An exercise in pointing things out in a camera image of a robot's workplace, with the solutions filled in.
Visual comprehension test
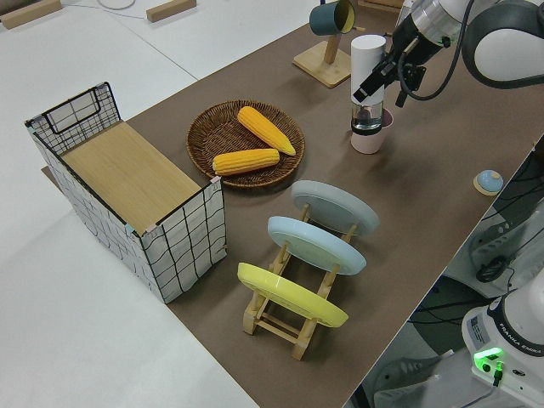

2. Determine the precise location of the wooden mug tree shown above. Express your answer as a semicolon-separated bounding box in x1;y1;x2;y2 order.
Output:
292;25;366;89

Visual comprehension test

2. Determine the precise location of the wooden shelf insert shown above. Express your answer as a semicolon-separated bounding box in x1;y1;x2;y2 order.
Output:
60;122;201;227

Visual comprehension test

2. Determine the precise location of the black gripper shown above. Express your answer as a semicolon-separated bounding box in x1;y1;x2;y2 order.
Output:
352;14;443;108

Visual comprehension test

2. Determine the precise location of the grey plate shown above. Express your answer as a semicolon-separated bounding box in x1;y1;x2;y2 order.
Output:
290;179;381;241

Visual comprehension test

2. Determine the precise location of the teal mug yellow inside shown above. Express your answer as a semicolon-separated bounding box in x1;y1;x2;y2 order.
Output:
309;0;356;37

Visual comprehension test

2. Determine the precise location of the yellow plate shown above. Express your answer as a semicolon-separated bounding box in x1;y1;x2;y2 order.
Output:
236;261;350;330

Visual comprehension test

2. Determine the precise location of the wooden plate rack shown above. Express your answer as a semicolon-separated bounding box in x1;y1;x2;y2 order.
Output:
241;202;359;361

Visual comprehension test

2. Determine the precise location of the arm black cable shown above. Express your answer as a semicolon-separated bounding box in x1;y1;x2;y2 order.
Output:
398;0;475;102

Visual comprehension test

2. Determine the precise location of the wire basket checked liner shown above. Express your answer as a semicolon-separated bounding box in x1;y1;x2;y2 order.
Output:
24;80;227;305

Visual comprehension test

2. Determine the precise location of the light blue plate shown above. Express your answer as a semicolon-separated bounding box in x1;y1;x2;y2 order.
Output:
266;215;368;278

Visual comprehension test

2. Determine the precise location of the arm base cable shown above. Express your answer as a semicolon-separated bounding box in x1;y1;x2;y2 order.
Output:
490;360;507;388

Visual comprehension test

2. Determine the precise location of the white water bottle clear base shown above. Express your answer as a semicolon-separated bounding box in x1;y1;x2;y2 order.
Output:
350;35;388;137

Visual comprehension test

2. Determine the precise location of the brown table mat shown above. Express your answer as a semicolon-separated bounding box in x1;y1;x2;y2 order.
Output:
41;0;544;408

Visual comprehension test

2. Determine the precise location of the wooden block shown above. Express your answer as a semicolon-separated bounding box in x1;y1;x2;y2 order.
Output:
145;0;197;23
0;0;61;31

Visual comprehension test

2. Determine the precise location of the orange yellow blunt corn cob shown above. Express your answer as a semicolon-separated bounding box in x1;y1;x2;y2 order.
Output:
211;148;281;178

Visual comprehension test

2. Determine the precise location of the brown wicker tray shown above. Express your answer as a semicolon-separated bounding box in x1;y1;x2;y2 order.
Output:
185;99;307;190

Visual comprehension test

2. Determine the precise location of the pale yellow tapered corn cob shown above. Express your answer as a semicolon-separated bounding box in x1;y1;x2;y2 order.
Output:
236;105;298;157

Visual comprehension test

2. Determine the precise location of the grey metal pedestal foot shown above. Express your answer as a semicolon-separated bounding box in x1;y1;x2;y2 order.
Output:
372;353;445;408
467;203;532;280

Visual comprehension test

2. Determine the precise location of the pink mug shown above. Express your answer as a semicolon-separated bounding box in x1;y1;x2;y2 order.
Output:
350;108;395;155

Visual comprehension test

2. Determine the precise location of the black coiled cable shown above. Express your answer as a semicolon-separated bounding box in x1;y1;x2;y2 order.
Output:
475;256;509;285

